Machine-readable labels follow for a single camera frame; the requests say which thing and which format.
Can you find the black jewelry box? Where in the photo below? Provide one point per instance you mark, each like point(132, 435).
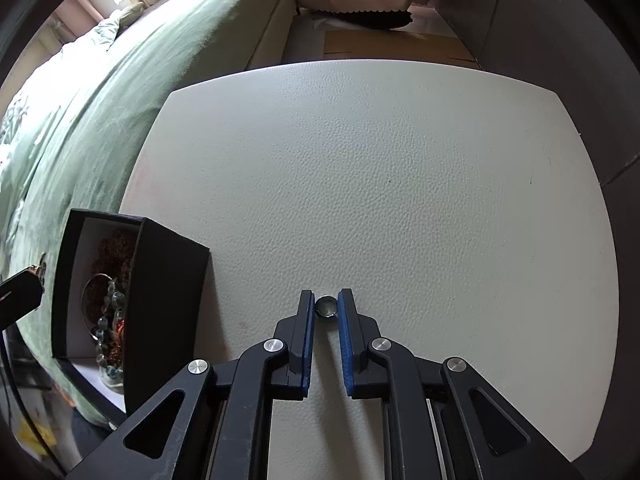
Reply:
point(170, 300)

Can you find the gold pendant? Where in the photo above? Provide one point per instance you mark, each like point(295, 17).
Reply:
point(40, 267)

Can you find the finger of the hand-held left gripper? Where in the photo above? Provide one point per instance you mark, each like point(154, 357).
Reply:
point(17, 295)

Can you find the bed with green sheet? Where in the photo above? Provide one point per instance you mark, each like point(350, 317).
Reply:
point(125, 60)

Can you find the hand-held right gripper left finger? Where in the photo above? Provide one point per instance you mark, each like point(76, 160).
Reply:
point(309, 340)

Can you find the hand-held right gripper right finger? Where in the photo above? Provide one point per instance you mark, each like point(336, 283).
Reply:
point(345, 340)

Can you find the pale patterned quilt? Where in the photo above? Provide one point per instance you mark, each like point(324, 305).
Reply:
point(20, 125)

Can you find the flat cardboard boxes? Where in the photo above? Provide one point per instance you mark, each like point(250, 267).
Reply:
point(400, 42)

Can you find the silver bangle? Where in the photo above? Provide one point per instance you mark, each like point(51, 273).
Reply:
point(85, 291)

